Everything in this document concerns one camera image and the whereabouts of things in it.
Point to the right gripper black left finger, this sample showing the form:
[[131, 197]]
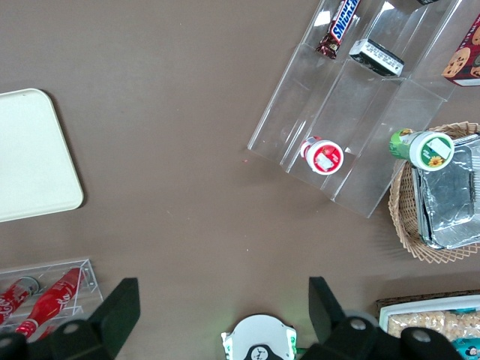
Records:
[[112, 322]]

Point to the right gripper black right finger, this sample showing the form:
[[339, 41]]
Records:
[[326, 322]]

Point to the white rectangular snack tray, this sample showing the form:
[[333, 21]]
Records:
[[384, 318]]

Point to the small wicker basket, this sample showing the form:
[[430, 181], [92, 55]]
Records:
[[401, 210]]

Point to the cream rectangular serving tray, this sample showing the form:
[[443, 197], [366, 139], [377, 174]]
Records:
[[33, 157]]

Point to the clear acrylic bottle rack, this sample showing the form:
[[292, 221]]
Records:
[[93, 285]]

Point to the red cola bottle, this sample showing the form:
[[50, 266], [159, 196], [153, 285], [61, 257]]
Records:
[[13, 300], [52, 300], [45, 332]]

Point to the dark woven mat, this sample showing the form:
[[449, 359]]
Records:
[[412, 298]]

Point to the large rice cracker pack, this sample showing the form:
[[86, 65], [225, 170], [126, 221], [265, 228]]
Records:
[[423, 320]]

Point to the teal snack packet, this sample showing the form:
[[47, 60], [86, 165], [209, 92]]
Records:
[[468, 348]]

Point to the red lidded yogurt drink bottle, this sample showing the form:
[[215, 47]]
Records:
[[324, 157]]

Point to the silver foil package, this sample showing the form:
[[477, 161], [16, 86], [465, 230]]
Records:
[[446, 202]]

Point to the green lidded drink bottle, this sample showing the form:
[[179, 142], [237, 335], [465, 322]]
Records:
[[431, 150]]

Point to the clear acrylic tiered shelf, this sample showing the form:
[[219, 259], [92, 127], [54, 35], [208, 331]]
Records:
[[356, 112]]

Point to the black and white snack bar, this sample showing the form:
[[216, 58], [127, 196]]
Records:
[[427, 2], [377, 58]]

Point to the Snickers chocolate bar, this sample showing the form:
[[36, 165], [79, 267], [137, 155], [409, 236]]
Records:
[[339, 26]]

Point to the red chocolate chip cookie box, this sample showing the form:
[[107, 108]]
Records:
[[465, 56]]

